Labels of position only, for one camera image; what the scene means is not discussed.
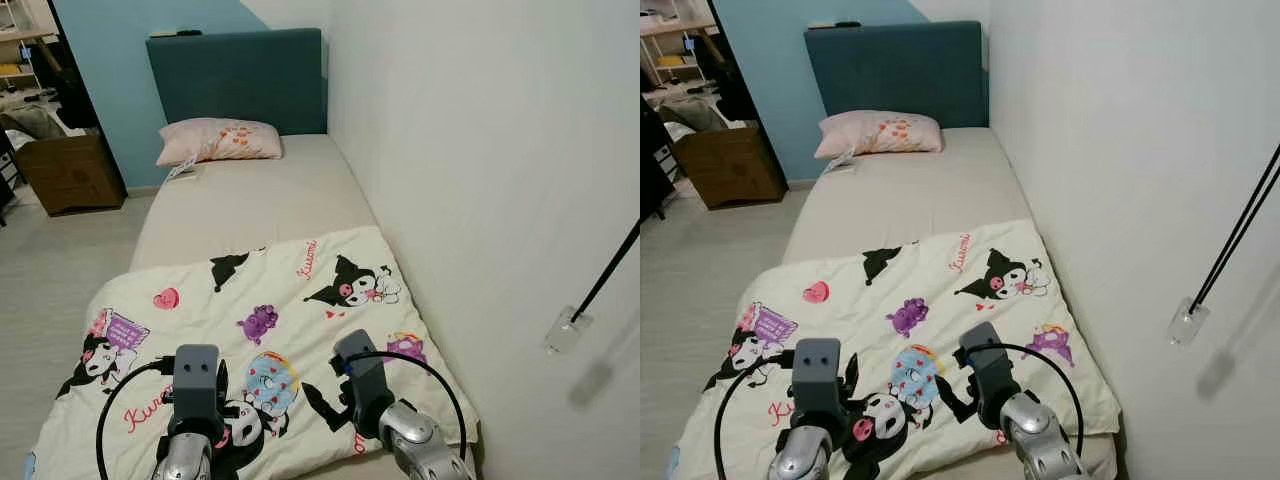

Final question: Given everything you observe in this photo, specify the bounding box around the pink dotted pillow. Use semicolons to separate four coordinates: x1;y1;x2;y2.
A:
813;110;944;161
155;117;284;168

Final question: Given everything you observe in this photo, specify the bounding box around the black hard case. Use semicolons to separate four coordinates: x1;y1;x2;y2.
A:
640;100;679;216
0;135;19;201

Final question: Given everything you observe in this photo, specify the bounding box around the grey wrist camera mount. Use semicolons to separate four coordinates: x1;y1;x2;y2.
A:
172;345;223;436
793;338;846;431
958;322;1016;406
333;330;393;416

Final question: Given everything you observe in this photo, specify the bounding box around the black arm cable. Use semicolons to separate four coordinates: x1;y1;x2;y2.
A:
345;350;468;461
97;358;179;480
715;352;801;480
970;343;1086;456

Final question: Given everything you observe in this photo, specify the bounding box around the teal padded headboard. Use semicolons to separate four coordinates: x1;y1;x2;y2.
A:
805;20;991;131
147;28;329;138

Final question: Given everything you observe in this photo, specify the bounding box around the large open cardboard box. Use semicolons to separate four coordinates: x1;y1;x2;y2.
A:
15;133;128;218
675;125;788;211

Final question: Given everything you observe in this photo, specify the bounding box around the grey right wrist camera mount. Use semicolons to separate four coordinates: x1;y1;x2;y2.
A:
958;322;1016;406
333;330;393;416

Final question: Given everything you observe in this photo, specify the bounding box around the thin wall cable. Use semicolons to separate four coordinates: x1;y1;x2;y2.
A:
570;218;641;326
1188;140;1280;313

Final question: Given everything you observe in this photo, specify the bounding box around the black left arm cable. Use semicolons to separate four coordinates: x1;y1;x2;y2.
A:
97;358;179;480
715;352;801;480

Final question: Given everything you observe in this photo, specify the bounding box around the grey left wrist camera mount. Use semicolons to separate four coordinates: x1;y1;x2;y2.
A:
793;338;846;431
172;345;223;436

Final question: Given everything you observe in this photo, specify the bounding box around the black door frame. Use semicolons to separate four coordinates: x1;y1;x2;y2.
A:
45;0;129;196
705;0;791;186

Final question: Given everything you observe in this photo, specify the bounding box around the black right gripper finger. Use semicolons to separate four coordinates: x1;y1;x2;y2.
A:
302;384;346;433
935;377;976;423

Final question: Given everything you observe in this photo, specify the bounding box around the cream cartoon print quilt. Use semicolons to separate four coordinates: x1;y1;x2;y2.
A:
670;218;1121;480
25;225;479;480

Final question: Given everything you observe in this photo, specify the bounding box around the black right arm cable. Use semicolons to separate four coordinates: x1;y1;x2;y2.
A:
345;350;468;461
970;343;1086;456

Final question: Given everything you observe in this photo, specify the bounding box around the white shelf unit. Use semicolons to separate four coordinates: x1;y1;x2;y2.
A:
640;0;716;86
0;0;51;91

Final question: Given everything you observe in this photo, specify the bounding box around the beige sheeted mattress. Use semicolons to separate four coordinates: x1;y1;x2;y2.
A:
780;127;1121;480
128;133;481;480

